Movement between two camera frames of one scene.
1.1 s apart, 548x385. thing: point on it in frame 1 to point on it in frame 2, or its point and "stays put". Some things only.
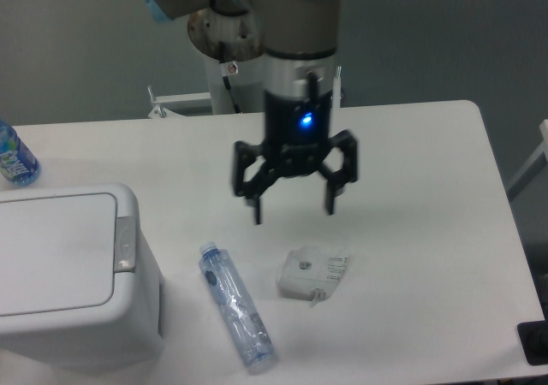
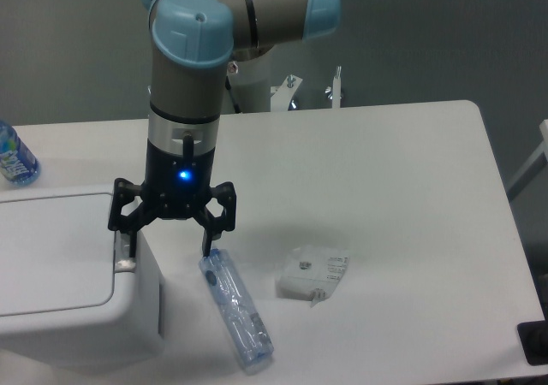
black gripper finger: (337, 181) to (212, 226)
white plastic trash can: (62, 303) stays put
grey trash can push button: (125, 245) stays put
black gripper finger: (243, 155) to (124, 192)
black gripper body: (296, 132) to (181, 181)
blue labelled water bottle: (18, 165) stays put
